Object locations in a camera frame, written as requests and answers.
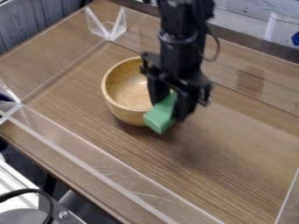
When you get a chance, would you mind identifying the clear acrylic enclosure wall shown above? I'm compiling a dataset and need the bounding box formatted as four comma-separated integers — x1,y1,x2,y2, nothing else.
0,0,299,224

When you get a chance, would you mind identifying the brown wooden bowl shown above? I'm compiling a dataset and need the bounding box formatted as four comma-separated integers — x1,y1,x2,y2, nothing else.
102,57,154,126

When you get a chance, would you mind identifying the black cable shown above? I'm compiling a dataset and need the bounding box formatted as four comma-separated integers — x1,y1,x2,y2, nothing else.
0,188,54,224

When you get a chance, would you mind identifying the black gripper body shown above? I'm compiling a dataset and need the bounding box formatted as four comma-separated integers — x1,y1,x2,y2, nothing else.
140,52,213,106

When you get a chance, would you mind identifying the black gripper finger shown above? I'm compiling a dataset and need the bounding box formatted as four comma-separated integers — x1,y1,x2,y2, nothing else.
147,77,171,105
174,88,199,122

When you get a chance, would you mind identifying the green rectangular block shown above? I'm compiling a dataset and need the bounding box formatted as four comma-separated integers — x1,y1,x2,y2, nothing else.
143,93,178,135

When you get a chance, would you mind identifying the white container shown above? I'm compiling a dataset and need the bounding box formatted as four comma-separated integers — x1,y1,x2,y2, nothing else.
265,11,299,49

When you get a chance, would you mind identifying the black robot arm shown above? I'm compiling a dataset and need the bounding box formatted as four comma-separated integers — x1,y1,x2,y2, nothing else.
140,0,215,122

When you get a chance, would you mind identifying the grey metal bracket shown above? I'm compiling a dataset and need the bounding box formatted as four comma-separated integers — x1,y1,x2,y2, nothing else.
38,195,87,224

